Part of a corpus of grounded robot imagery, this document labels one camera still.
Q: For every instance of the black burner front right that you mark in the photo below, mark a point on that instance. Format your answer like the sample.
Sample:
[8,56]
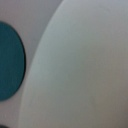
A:
[12,61]

